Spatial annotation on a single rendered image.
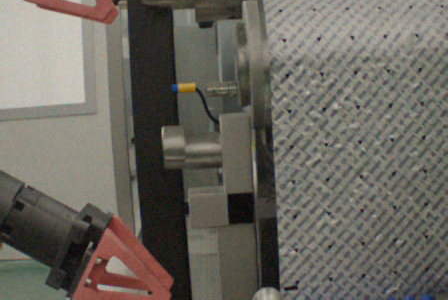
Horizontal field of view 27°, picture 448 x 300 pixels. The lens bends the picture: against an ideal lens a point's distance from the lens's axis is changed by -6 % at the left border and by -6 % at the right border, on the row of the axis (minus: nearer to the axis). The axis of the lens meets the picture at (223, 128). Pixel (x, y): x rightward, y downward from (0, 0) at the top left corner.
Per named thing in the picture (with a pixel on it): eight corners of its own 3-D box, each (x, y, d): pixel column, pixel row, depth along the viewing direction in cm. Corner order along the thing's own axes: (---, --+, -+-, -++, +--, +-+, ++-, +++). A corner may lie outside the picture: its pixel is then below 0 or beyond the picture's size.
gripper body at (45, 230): (63, 295, 78) (-15, 254, 77) (78, 271, 88) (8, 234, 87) (94, 228, 77) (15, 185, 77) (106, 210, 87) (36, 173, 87)
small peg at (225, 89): (205, 92, 89) (204, 79, 88) (237, 91, 89) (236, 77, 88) (206, 101, 88) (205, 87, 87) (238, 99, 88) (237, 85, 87)
